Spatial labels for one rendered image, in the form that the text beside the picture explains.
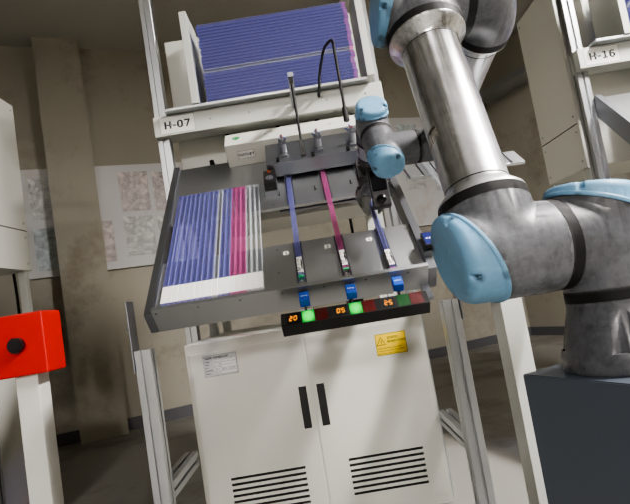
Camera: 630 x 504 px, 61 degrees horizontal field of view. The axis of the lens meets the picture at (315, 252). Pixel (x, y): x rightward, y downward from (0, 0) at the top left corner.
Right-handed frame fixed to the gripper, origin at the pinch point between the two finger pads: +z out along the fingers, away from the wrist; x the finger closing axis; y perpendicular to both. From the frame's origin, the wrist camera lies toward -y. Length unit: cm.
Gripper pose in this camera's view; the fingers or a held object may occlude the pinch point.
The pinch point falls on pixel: (374, 213)
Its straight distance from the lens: 148.2
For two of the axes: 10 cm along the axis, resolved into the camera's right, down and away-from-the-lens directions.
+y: -1.3, -7.8, 6.1
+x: -9.9, 1.7, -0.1
